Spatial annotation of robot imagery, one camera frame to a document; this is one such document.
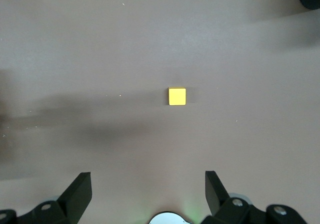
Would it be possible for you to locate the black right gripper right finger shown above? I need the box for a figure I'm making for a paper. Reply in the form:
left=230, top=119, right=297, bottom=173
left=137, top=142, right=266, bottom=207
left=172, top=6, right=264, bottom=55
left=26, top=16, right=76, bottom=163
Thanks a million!
left=199, top=170, right=307, bottom=224

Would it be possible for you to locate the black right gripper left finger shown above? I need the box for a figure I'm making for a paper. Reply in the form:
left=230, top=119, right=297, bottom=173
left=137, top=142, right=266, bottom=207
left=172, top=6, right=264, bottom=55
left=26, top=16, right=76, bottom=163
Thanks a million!
left=0, top=171, right=93, bottom=224

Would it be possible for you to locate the yellow wooden block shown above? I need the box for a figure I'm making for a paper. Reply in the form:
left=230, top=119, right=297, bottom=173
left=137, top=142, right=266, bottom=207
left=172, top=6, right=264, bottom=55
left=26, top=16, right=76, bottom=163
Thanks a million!
left=167, top=86, right=188, bottom=107

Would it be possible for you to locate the brown table cover sheet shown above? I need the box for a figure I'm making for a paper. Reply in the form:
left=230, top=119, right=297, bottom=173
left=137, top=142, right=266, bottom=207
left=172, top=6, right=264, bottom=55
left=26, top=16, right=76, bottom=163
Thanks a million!
left=0, top=0, right=320, bottom=224

